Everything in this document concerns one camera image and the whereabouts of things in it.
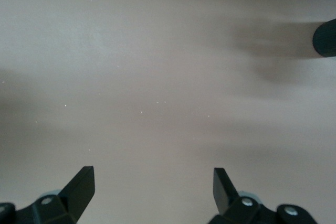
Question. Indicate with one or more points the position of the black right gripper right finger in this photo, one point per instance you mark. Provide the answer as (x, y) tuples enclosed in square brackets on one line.
[(241, 213)]

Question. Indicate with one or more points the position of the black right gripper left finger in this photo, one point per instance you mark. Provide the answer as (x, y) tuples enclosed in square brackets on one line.
[(57, 211)]

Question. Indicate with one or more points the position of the black cylinder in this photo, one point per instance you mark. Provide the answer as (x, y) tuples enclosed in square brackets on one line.
[(325, 40)]

